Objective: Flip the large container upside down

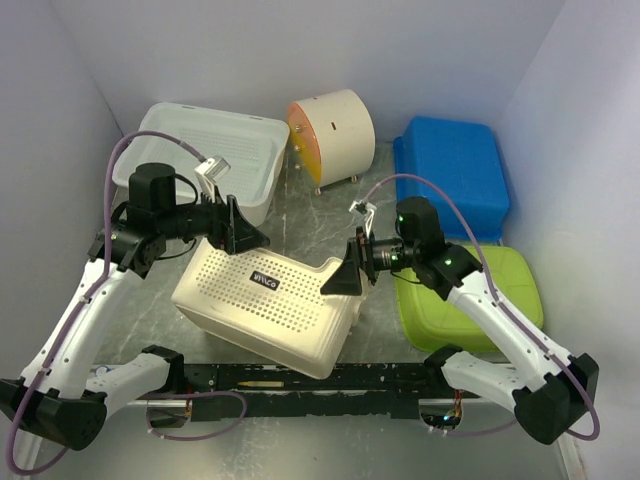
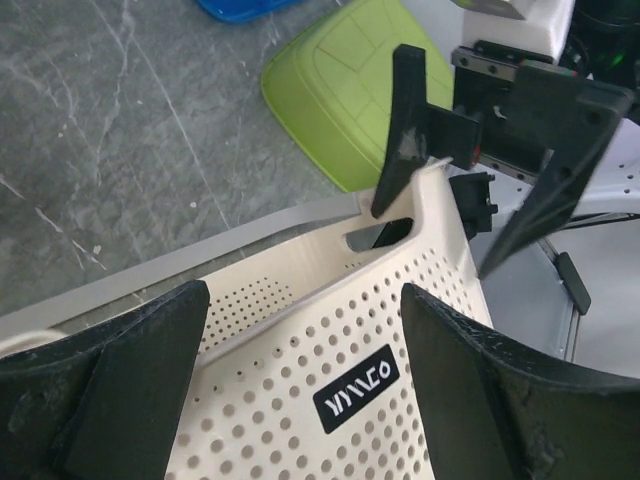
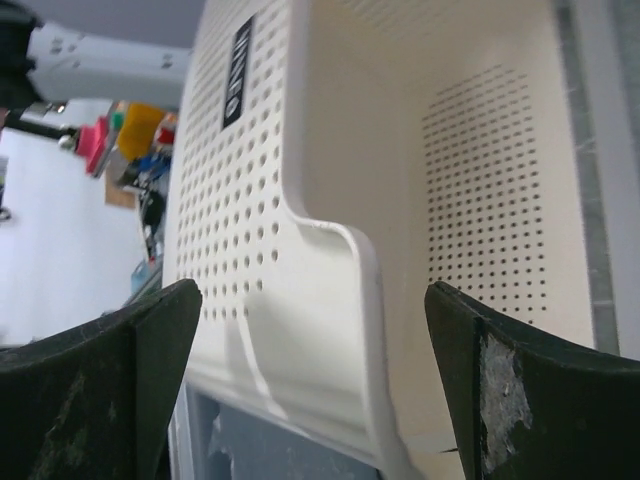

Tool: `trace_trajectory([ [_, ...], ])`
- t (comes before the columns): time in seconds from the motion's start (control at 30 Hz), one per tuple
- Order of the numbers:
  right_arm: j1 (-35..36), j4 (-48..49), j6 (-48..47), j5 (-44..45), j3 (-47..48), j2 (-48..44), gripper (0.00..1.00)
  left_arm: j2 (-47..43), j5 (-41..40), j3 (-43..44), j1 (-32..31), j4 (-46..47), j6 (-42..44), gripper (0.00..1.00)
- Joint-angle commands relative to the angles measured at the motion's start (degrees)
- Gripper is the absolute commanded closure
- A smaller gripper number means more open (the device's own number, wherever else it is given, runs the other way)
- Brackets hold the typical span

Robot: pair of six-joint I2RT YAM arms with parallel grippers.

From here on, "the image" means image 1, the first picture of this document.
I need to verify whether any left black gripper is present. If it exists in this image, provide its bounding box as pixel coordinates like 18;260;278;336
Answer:
159;184;271;255

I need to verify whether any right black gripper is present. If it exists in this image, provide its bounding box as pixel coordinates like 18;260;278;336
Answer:
321;226;420;295

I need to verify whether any cream perforated basket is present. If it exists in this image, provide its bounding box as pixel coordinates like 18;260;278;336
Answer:
171;241;367;379

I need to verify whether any green plastic basin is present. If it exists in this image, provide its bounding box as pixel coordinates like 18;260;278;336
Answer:
395;244;544;353

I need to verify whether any blue plastic tub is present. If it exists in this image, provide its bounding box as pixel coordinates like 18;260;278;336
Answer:
393;116;510;243

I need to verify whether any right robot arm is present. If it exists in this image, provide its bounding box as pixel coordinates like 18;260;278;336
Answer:
320;197;599;445

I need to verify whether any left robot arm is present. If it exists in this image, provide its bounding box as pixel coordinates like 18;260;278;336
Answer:
1;157;269;451

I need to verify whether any white plastic tray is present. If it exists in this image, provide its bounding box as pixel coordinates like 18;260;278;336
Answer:
112;102;289;226

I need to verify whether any cream cylinder orange-faced drawer unit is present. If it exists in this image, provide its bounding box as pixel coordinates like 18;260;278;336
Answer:
287;89;376;192

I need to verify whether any small blue capacitor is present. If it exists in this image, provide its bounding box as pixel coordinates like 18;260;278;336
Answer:
95;366;112;378

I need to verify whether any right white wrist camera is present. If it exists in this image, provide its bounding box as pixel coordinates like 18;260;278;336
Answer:
349;200;377;238

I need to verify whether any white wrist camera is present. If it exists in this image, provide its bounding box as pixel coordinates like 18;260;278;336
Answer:
194;156;231;196
349;200;377;238

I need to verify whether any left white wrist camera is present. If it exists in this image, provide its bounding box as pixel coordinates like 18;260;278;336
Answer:
194;156;231;196

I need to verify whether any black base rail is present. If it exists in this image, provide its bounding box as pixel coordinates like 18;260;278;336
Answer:
167;362;458;421

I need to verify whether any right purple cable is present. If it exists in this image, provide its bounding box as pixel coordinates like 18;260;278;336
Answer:
357;173;601;441

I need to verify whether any purple cable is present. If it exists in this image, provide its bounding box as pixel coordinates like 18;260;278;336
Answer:
8;130;249;475
357;173;601;441

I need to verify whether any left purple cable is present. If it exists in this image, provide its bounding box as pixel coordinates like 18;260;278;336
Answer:
8;130;249;475

